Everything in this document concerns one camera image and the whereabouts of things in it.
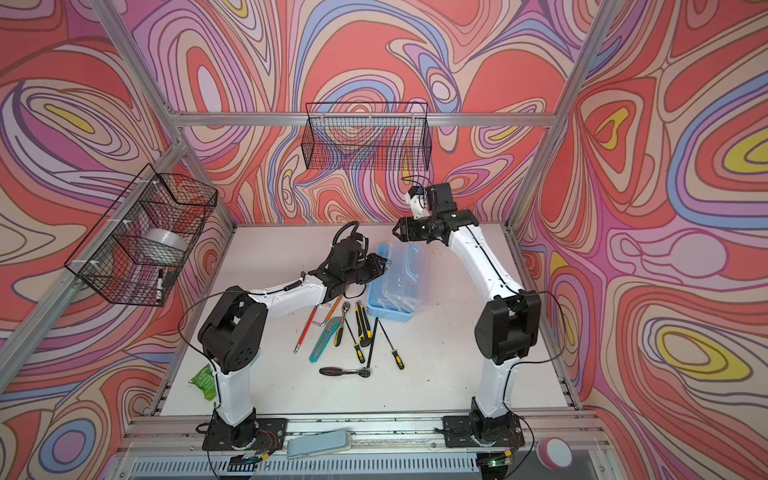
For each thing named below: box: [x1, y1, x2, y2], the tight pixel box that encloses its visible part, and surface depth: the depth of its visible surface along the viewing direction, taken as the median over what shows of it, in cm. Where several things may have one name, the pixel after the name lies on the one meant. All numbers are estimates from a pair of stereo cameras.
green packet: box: [188, 364, 217, 401], surface depth 82 cm
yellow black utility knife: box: [354, 300, 365, 342], surface depth 95 cm
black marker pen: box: [156, 269, 163, 302], surface depth 73 cm
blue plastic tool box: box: [366, 243, 428, 322], surface depth 88 cm
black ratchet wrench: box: [319, 367, 371, 378], surface depth 84 cm
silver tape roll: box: [144, 228, 189, 251], surface depth 75 cm
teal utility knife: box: [309, 316, 343, 363], surface depth 91 cm
